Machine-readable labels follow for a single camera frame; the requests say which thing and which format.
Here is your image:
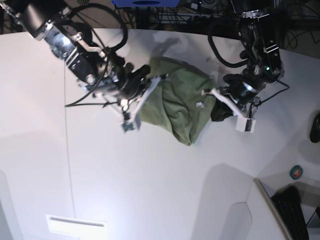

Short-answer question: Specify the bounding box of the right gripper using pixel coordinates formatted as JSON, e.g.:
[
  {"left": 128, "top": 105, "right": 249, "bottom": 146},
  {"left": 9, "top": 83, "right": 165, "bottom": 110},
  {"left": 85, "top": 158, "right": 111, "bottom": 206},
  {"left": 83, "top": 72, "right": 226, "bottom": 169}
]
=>
[{"left": 94, "top": 63, "right": 151, "bottom": 108}]

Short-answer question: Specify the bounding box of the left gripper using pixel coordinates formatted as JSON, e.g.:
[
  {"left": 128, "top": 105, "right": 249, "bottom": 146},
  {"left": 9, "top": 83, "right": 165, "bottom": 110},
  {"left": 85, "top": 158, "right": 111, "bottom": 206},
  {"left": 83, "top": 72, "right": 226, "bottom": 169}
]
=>
[{"left": 211, "top": 74, "right": 267, "bottom": 122}]

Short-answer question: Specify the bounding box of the green t-shirt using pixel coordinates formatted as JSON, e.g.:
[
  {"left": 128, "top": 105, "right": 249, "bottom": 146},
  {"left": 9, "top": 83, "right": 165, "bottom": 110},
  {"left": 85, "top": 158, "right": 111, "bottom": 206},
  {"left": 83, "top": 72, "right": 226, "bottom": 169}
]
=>
[{"left": 139, "top": 56, "right": 218, "bottom": 146}]

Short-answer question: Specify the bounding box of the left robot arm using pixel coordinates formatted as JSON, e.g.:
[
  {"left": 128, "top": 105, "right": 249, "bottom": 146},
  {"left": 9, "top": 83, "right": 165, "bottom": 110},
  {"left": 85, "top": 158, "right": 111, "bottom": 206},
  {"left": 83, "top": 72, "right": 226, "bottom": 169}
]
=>
[{"left": 207, "top": 0, "right": 290, "bottom": 118}]

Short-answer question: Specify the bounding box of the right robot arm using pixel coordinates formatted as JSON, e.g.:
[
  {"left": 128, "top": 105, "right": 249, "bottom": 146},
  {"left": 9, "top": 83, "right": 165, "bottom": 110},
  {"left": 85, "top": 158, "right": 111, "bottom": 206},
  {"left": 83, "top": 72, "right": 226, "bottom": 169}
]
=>
[{"left": 0, "top": 0, "right": 152, "bottom": 111}]

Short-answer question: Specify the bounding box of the blue box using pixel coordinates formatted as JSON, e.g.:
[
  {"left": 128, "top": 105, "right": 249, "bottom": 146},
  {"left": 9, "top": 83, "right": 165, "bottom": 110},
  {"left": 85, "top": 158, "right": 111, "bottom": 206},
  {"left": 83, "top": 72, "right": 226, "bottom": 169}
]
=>
[{"left": 112, "top": 0, "right": 185, "bottom": 8}]

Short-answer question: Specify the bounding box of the black power strip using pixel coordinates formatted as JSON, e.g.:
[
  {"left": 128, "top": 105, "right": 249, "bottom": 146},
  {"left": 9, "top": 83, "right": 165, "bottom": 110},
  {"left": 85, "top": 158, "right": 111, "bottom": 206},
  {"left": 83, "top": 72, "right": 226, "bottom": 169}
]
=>
[{"left": 191, "top": 14, "right": 235, "bottom": 25}]

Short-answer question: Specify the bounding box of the black computer mouse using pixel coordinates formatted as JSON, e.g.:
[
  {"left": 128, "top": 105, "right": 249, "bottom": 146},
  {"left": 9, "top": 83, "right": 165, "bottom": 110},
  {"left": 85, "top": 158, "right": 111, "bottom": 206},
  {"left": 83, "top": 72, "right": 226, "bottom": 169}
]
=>
[{"left": 309, "top": 114, "right": 320, "bottom": 143}]

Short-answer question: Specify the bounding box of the green tape roll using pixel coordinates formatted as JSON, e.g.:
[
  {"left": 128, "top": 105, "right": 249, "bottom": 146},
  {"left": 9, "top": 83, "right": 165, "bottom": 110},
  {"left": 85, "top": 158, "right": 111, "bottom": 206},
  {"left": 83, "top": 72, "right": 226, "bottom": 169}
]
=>
[{"left": 289, "top": 165, "right": 303, "bottom": 180}]

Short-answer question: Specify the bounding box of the black keyboard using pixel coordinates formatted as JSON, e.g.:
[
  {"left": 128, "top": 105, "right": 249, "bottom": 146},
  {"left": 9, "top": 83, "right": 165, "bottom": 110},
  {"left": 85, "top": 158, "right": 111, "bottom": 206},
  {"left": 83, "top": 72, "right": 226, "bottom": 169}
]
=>
[{"left": 271, "top": 185, "right": 310, "bottom": 240}]

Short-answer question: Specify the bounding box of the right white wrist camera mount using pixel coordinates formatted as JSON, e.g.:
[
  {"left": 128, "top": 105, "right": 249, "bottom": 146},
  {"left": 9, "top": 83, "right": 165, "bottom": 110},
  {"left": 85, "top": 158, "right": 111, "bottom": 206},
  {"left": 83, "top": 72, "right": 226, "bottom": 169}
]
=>
[{"left": 110, "top": 74, "right": 169, "bottom": 133}]

